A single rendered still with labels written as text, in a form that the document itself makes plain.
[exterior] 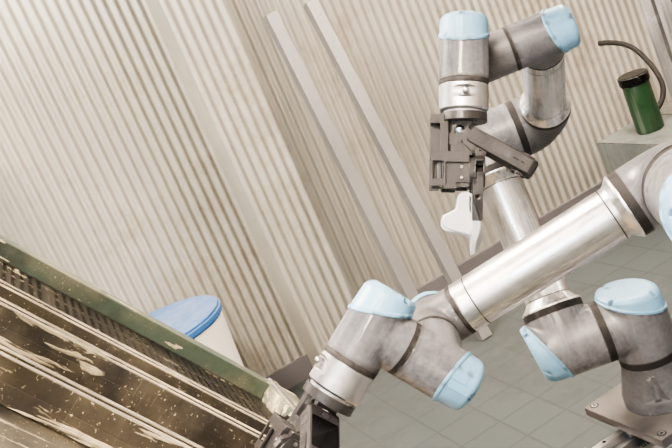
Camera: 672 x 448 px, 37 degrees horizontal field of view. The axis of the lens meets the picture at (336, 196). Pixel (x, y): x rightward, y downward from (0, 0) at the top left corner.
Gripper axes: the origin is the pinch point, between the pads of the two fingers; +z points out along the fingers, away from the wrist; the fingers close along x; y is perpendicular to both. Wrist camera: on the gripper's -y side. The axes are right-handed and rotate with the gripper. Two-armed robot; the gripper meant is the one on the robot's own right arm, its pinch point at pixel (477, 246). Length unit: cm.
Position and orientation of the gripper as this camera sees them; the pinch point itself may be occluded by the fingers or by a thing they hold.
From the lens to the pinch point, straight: 150.8
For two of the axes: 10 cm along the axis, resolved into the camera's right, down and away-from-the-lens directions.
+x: -0.6, -1.1, -9.9
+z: -0.2, 9.9, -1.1
